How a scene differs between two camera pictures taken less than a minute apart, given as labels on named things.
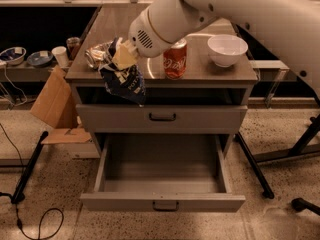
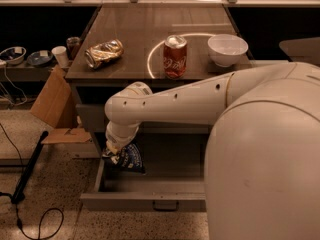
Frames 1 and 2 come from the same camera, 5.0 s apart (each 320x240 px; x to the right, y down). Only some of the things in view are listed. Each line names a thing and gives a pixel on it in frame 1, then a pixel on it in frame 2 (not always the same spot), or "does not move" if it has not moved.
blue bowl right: [40, 58] does not move
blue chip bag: [124, 82] to [129, 157]
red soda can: [175, 59] does not move
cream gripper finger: [125, 54] to [111, 147]
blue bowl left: [13, 55] does not move
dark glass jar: [72, 44] does not move
